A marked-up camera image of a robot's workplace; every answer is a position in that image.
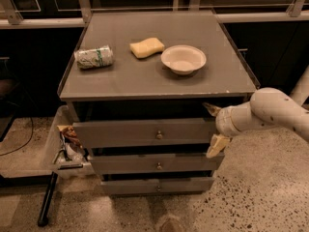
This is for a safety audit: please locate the black cable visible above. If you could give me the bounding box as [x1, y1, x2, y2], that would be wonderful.
[0, 114, 35, 158]

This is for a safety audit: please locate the grey middle drawer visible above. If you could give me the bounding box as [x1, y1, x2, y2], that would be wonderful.
[90, 153, 224, 174]

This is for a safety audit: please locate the yellow sponge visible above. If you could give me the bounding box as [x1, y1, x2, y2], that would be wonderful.
[129, 38, 165, 59]

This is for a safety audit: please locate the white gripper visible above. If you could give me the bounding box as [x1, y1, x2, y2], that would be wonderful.
[203, 102, 246, 159]

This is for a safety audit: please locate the grey drawer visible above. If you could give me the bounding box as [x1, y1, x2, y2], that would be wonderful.
[73, 118, 217, 148]
[101, 177, 214, 195]
[90, 153, 224, 174]

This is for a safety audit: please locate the brown snack wrapper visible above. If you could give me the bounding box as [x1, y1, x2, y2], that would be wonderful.
[58, 125, 82, 148]

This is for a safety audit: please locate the grey top drawer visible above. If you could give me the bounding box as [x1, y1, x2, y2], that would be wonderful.
[73, 118, 217, 148]

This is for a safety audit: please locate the white bowl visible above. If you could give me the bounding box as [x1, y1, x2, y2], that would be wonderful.
[161, 45, 207, 75]

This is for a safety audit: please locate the black metal leg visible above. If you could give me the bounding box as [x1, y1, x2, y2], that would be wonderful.
[37, 172, 58, 227]

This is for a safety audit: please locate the metal railing frame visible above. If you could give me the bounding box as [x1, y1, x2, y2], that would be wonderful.
[0, 0, 309, 28]

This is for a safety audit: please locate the crushed green white can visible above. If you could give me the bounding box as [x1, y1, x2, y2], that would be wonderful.
[74, 45, 114, 70]

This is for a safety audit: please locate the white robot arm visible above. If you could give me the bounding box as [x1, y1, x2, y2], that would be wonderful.
[203, 67, 309, 158]

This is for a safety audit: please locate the grey drawer cabinet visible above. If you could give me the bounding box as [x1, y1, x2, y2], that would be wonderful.
[58, 11, 260, 182]

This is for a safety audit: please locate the grey bottom drawer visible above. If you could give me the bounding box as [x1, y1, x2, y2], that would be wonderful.
[101, 177, 214, 195]

